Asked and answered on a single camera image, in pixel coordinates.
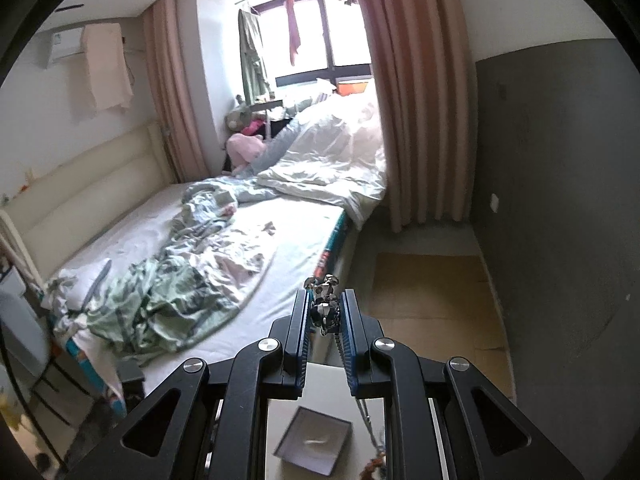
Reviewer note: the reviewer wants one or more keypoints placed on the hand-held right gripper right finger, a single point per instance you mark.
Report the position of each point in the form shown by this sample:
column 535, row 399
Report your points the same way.
column 348, row 340

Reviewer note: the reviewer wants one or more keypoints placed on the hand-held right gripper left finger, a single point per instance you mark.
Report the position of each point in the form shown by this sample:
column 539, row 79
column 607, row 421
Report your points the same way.
column 301, row 330

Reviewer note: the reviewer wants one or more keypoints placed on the dark grey jewelry box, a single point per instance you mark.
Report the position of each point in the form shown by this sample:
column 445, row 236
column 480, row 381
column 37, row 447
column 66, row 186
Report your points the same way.
column 300, row 430

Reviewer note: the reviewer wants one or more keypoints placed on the cartoon printed bed sheet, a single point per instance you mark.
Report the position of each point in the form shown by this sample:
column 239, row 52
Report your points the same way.
column 328, row 255

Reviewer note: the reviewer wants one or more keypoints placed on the bed with white blanket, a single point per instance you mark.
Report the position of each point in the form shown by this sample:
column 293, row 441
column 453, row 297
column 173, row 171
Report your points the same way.
column 300, row 240

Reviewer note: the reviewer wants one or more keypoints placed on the green patterned blanket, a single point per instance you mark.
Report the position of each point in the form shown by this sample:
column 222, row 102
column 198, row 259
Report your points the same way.
column 165, row 300

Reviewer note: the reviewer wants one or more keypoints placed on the white duvet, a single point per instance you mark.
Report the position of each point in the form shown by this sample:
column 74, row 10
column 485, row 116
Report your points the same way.
column 330, row 150

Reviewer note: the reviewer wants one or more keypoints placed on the pink plush toy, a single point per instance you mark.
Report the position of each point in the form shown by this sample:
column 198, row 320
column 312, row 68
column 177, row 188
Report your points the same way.
column 245, row 151

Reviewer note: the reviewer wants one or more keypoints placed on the grey plush toy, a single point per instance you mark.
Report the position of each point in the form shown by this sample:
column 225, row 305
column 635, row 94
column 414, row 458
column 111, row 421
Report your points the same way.
column 238, row 117

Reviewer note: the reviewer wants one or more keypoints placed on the orange box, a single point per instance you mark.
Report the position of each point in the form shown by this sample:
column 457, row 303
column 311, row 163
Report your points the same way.
column 354, row 87

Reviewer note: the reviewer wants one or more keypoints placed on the cream padded headboard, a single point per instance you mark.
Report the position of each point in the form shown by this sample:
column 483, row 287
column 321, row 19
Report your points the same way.
column 90, row 190

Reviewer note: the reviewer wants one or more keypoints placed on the pink curtain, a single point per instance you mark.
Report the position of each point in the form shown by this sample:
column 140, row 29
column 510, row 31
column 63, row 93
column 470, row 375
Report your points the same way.
column 175, row 85
column 415, row 85

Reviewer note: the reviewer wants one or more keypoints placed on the green hanging garment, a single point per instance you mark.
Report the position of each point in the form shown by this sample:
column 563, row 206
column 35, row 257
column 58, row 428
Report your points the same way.
column 253, row 60

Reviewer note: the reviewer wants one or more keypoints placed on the grey chair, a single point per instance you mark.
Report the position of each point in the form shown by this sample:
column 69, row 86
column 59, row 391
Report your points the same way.
column 20, row 330

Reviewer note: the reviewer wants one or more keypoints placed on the window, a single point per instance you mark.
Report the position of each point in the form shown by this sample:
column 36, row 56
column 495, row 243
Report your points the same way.
column 345, row 35

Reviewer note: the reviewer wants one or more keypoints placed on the red hanging garment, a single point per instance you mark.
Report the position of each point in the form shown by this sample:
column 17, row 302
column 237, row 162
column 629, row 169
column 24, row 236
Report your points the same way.
column 293, row 30

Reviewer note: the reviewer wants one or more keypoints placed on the beige hanging towel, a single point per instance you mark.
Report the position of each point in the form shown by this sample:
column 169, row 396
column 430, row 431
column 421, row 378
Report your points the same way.
column 106, row 65

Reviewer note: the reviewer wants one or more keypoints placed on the white air conditioner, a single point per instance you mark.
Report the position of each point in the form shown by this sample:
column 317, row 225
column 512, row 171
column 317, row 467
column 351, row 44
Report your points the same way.
column 65, row 46

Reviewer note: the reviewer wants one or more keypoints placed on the white wall socket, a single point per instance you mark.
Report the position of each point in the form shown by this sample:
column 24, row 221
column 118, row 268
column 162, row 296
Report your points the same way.
column 495, row 203

